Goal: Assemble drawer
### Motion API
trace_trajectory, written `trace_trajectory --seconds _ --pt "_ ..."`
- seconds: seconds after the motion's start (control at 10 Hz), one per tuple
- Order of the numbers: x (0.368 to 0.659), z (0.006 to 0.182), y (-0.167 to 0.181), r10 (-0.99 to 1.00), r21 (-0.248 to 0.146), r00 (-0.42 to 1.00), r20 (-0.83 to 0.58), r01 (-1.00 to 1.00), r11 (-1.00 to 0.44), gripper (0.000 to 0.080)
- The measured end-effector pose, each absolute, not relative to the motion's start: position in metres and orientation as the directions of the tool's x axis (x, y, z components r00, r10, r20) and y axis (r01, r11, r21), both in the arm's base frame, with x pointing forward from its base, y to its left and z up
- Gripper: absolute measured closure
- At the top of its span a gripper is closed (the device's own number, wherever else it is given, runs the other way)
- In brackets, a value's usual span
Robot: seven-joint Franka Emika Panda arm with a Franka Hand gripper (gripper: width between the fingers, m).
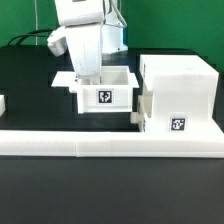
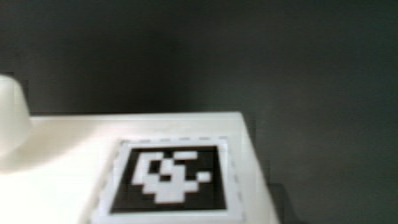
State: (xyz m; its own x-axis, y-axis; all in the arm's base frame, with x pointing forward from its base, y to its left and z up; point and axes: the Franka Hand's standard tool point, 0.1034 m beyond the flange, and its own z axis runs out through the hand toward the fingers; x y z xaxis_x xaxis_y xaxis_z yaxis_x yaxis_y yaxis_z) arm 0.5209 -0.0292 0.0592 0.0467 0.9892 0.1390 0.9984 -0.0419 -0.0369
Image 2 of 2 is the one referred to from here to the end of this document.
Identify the white drawer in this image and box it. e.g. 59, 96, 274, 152
0, 75, 281, 224

